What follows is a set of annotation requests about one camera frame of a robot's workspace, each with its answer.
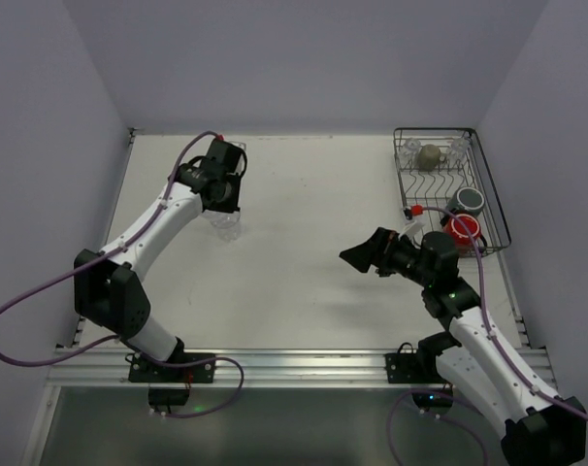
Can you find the clear glass back right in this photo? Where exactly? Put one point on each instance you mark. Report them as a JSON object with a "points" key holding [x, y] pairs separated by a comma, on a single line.
{"points": [[458, 150]]}

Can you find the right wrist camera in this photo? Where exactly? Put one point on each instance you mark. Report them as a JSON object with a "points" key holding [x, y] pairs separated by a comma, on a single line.
{"points": [[414, 224]]}

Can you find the olive green mug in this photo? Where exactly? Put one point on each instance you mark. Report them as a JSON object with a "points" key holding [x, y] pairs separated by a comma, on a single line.
{"points": [[429, 158]]}

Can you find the red mug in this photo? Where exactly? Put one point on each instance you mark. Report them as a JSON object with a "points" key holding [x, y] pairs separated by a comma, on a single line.
{"points": [[466, 232]]}

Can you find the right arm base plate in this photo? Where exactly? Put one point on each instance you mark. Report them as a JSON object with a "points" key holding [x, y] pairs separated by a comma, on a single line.
{"points": [[407, 364]]}

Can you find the black wire dish rack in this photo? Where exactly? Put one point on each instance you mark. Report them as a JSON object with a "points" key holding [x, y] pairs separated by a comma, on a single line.
{"points": [[435, 188]]}

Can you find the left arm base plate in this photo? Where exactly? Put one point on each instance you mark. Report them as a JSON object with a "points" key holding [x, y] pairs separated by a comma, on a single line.
{"points": [[185, 367]]}

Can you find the dark teal mug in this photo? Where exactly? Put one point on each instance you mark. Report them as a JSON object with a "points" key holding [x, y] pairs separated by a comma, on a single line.
{"points": [[467, 200]]}

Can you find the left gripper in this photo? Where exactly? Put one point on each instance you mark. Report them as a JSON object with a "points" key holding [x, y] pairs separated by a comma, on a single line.
{"points": [[224, 205]]}

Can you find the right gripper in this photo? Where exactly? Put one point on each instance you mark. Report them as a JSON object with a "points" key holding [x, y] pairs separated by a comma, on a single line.
{"points": [[382, 249]]}

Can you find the clear glass back left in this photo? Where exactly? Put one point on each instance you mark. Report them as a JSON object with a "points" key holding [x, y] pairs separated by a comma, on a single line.
{"points": [[408, 151]]}

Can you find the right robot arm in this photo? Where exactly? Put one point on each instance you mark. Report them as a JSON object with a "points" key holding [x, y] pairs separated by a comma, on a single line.
{"points": [[535, 424]]}

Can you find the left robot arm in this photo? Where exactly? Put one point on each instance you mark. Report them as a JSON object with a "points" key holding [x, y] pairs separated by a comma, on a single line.
{"points": [[108, 286]]}

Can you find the aluminium mounting rail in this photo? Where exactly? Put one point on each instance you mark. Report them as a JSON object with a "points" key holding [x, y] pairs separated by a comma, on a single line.
{"points": [[269, 368]]}

